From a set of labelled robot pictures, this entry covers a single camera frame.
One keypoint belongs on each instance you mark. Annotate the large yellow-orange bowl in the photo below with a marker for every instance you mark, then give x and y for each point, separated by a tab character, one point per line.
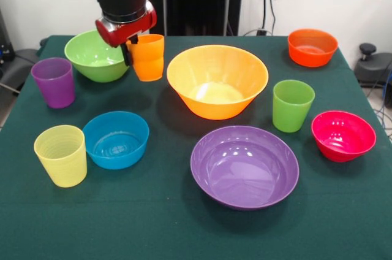
217	97

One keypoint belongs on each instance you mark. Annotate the green cup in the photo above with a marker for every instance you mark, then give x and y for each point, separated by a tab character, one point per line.
291	113

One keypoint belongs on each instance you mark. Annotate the black electronic device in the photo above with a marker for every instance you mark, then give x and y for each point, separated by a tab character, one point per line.
4	42

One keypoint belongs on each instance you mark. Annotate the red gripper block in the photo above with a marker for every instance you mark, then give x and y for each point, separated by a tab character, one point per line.
122	31

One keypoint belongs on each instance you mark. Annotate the dark green tablecloth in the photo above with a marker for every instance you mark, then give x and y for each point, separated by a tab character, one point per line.
196	226

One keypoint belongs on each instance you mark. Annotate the green bowl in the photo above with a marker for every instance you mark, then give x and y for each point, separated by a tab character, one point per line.
92	57

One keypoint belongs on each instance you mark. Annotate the blue bowl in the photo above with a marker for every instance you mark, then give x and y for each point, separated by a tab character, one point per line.
114	146

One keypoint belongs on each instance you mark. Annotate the purple bowl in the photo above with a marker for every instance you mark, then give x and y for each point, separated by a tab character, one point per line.
245	171

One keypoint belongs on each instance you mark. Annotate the purple cup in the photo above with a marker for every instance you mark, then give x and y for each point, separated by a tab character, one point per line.
56	88

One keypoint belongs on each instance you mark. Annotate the pink bowl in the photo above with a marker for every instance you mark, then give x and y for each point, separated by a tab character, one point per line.
343	140

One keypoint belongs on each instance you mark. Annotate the red-orange bowl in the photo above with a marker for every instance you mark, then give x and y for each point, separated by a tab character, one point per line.
312	56

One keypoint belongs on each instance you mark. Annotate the yellow cup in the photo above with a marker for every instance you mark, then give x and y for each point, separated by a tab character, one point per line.
61	162

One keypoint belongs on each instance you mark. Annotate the dark grey stand base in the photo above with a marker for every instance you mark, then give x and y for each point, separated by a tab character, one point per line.
373	70
18	67

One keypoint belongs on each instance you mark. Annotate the orange cup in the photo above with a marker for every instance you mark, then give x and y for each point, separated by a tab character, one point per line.
150	60

